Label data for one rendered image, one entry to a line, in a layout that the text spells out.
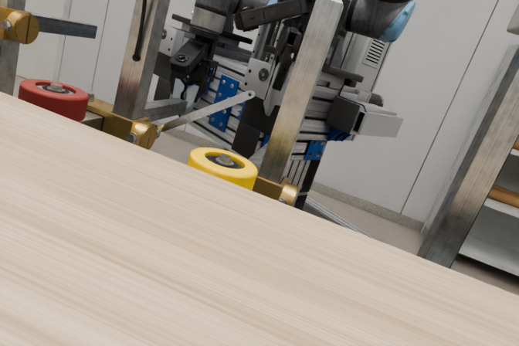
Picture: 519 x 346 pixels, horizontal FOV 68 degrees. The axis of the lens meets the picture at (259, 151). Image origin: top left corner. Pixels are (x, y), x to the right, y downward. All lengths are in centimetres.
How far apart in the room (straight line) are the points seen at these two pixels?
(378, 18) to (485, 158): 61
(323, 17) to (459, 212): 31
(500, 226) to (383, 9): 272
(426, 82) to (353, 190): 103
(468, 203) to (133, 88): 50
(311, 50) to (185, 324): 40
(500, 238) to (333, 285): 334
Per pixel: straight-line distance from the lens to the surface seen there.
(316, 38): 53
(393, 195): 335
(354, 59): 154
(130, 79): 62
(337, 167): 327
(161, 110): 81
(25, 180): 32
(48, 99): 53
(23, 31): 75
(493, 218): 353
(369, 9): 109
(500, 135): 57
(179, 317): 22
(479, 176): 57
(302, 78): 53
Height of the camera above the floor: 104
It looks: 15 degrees down
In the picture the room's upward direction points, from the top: 18 degrees clockwise
